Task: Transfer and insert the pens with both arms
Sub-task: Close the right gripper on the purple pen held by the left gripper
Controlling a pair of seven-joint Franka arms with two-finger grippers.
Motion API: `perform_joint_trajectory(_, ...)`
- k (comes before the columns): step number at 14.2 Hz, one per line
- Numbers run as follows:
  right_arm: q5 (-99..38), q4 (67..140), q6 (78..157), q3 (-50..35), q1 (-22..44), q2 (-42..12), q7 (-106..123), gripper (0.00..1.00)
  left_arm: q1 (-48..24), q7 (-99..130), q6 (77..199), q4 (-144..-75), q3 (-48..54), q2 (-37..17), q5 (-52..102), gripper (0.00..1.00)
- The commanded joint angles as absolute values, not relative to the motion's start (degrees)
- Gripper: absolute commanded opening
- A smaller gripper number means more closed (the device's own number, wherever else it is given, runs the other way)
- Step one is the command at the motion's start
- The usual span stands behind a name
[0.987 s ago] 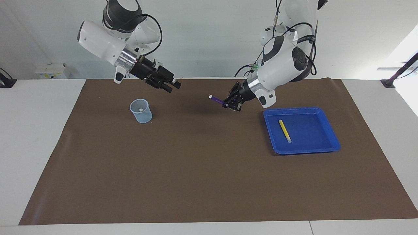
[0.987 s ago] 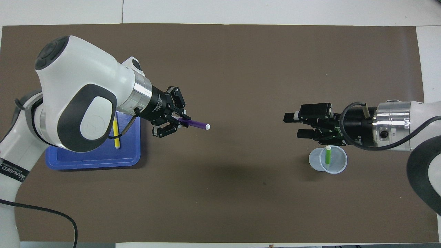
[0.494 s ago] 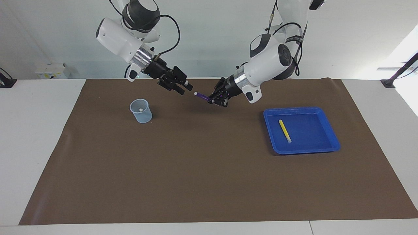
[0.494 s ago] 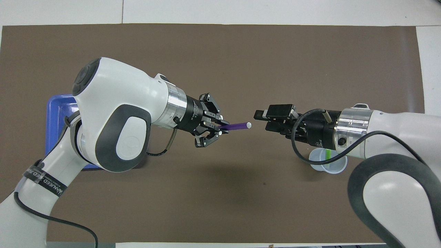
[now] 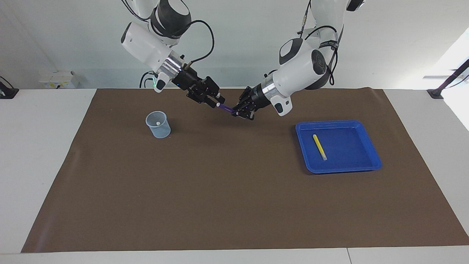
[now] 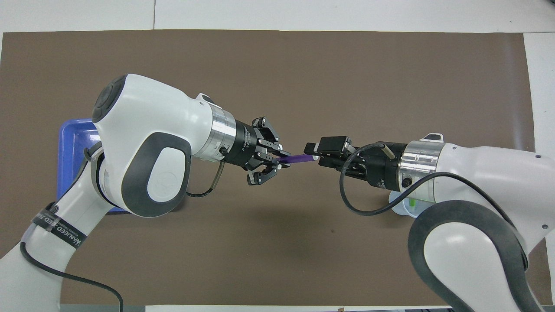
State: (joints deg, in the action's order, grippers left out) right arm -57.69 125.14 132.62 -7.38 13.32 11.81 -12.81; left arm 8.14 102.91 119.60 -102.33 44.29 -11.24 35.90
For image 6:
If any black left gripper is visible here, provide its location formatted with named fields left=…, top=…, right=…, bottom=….
left=227, top=116, right=292, bottom=186

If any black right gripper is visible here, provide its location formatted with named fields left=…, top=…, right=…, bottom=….
left=304, top=136, right=407, bottom=192

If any purple pen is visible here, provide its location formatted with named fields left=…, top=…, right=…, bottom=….
left=277, top=154, right=320, bottom=166

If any translucent plastic cup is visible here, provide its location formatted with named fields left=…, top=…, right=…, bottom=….
left=389, top=191, right=431, bottom=218

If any brown table mat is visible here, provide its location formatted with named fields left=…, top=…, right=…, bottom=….
left=0, top=29, right=552, bottom=306

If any blue plastic tray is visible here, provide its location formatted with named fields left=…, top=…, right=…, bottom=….
left=56, top=118, right=183, bottom=214

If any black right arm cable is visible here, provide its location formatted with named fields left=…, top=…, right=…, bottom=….
left=339, top=145, right=517, bottom=227

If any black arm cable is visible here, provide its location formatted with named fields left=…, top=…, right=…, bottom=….
left=20, top=149, right=227, bottom=312
left=339, top=145, right=517, bottom=227

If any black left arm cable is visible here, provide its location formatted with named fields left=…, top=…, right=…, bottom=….
left=20, top=149, right=227, bottom=312

